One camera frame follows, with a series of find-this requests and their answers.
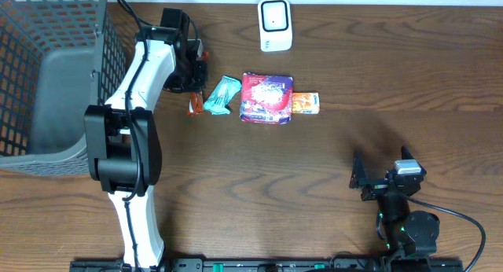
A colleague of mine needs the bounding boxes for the orange brown snack bar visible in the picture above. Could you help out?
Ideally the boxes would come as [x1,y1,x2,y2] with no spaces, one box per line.
[187,91,204,116]

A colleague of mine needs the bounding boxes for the teal snack packet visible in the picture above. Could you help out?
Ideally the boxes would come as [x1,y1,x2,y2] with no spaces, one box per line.
[203,75,242,115]

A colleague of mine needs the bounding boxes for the red purple snack bag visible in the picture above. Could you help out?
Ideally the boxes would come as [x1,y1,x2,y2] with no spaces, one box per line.
[240,72,293,125]

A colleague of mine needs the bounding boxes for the orange juice carton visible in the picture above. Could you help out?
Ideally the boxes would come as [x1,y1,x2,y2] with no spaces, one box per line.
[292,93,321,114]

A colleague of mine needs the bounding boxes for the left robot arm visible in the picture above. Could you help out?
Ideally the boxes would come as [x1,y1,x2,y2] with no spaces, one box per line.
[84,6,207,271]

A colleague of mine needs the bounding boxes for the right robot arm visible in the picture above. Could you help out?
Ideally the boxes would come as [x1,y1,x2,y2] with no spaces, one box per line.
[349,147,439,271]

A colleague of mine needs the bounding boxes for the grey plastic mesh basket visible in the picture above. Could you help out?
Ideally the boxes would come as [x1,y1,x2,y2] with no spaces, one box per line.
[1,0,127,176]

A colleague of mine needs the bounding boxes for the right black cable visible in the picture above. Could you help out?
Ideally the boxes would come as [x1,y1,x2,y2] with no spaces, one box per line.
[400,191,487,272]

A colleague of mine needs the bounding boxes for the black cable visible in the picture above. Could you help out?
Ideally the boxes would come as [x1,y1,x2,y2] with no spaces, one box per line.
[400,191,487,272]
[116,0,200,272]

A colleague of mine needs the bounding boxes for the left black cable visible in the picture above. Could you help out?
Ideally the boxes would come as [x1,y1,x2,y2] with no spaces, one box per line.
[116,0,200,272]

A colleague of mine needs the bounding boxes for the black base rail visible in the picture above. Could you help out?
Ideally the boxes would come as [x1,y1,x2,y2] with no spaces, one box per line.
[69,257,464,272]

